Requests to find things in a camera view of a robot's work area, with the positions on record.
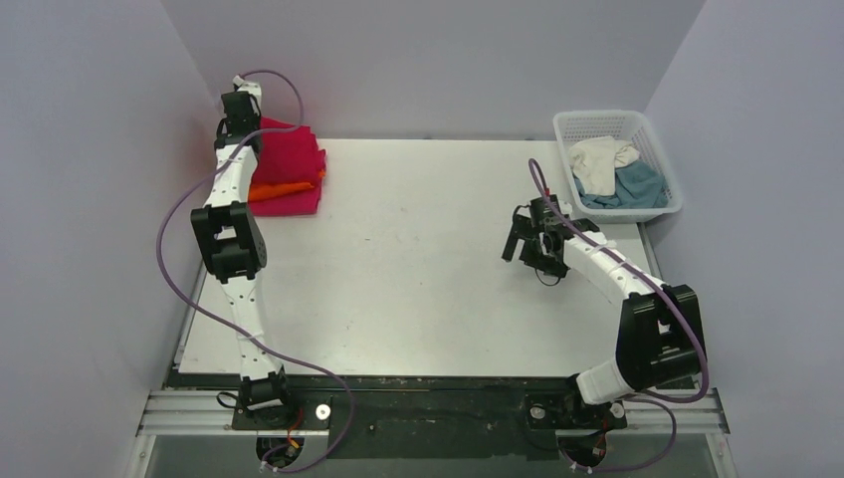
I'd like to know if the red t-shirt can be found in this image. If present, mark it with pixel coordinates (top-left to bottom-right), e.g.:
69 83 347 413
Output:
252 125 326 186

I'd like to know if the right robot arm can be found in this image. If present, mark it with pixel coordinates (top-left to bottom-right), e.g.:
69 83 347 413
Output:
502 195 706 427

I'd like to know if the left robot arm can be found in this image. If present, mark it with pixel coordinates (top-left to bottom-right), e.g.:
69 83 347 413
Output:
190 82 281 382

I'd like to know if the folded orange t-shirt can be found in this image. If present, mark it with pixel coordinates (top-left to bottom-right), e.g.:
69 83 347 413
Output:
248 169 325 202

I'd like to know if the white cloth in basket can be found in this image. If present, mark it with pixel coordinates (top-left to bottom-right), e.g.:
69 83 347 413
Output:
568 135 641 195

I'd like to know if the white plastic basket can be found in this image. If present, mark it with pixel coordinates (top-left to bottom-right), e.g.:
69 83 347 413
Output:
552 110 683 223

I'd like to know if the folded pink t-shirt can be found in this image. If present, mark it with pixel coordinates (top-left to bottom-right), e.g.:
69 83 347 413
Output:
248 181 323 217

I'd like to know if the blue cloth in basket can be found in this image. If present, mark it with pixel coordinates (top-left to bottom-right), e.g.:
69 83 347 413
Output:
574 161 669 209

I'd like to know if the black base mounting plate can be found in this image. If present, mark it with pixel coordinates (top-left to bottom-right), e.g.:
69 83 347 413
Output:
164 374 694 462

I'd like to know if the aluminium rail frame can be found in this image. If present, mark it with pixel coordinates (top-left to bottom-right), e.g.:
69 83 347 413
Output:
126 383 737 477

